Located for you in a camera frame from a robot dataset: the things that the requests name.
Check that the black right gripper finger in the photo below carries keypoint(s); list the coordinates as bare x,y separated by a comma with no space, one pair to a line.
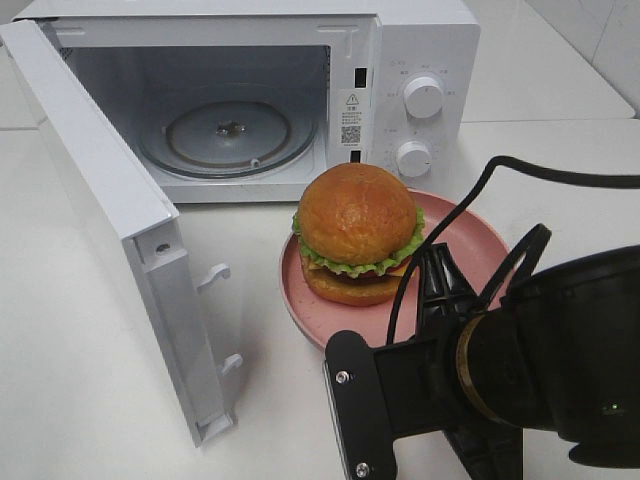
360,418
445,296

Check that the burger with lettuce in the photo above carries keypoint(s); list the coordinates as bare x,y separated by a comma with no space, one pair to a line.
357,227

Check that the white upper power knob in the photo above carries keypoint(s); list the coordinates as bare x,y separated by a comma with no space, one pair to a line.
423,96

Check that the white lower timer knob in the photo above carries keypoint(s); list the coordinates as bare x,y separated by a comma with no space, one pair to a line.
413,159

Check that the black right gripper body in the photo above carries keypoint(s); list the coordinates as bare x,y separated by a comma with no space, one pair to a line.
463,382

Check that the white microwave oven body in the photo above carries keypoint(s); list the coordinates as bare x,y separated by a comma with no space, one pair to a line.
345,63

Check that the glass microwave turntable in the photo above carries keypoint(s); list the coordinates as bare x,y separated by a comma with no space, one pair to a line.
228,139

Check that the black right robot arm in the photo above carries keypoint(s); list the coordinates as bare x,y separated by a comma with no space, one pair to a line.
560,353

